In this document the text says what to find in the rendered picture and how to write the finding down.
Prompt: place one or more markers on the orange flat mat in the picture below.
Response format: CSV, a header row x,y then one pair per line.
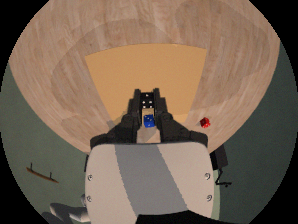
x,y
173,68

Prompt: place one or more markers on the red die with white pips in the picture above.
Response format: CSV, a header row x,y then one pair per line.
x,y
204,122

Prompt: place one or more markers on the blue die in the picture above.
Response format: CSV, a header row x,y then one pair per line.
x,y
149,121

